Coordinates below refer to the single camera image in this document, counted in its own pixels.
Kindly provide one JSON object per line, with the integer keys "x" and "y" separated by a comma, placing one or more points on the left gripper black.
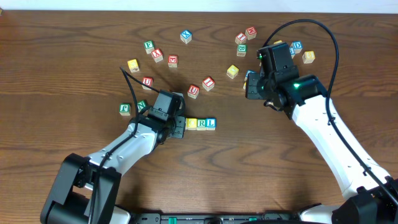
{"x": 179, "y": 127}

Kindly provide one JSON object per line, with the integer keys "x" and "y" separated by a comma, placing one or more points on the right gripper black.
{"x": 252, "y": 86}

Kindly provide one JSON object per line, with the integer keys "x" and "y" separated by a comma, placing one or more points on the yellow O block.
{"x": 191, "y": 124}

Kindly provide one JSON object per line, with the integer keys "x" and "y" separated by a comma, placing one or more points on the green R block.
{"x": 201, "y": 124}

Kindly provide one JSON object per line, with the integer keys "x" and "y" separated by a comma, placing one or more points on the blue L block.
{"x": 210, "y": 123}

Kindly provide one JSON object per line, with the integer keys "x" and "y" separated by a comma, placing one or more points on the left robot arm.
{"x": 85, "y": 188}

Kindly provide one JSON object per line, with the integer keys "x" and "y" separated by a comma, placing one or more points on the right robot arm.
{"x": 370, "y": 193}

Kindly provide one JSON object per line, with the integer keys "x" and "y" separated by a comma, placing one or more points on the blue 5 block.
{"x": 292, "y": 52}

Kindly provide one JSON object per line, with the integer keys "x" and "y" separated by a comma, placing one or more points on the green N block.
{"x": 141, "y": 105}

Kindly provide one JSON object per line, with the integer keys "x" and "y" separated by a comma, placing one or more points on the blue 2 block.
{"x": 247, "y": 73}

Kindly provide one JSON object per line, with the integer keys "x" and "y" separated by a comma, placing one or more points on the red U block centre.
{"x": 193, "y": 91}

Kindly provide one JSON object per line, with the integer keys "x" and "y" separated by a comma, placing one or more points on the red u block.
{"x": 193, "y": 91}
{"x": 147, "y": 83}

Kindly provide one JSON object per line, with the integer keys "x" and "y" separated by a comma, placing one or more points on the blue D block top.
{"x": 297, "y": 46}

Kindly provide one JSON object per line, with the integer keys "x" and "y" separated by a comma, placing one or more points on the yellow 8 block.
{"x": 308, "y": 57}

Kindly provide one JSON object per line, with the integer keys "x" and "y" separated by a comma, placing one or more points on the red U block left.
{"x": 147, "y": 83}

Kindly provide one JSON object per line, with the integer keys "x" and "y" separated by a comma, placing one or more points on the green B block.
{"x": 242, "y": 50}

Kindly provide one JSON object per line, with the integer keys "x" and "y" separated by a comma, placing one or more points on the green J block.
{"x": 125, "y": 109}

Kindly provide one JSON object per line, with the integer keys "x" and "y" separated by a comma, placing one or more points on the yellow block centre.
{"x": 232, "y": 71}

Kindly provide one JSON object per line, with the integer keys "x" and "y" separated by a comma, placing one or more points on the red H block top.
{"x": 250, "y": 33}

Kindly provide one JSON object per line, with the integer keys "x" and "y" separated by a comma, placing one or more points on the red I block centre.
{"x": 208, "y": 83}

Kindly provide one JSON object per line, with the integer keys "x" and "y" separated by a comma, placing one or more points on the red i block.
{"x": 240, "y": 39}
{"x": 208, "y": 83}

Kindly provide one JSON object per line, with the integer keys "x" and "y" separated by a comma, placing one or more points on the red I block top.
{"x": 240, "y": 39}

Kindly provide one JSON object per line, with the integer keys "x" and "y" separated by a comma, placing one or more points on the red E block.
{"x": 173, "y": 61}

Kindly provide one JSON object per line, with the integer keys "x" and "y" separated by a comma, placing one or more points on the yellow block far left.
{"x": 133, "y": 65}

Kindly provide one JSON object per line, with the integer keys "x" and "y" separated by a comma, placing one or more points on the green F block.
{"x": 149, "y": 46}

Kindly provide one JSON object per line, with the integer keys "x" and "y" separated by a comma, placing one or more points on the blue X block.
{"x": 186, "y": 36}

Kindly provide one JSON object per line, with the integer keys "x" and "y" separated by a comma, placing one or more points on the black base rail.
{"x": 270, "y": 217}

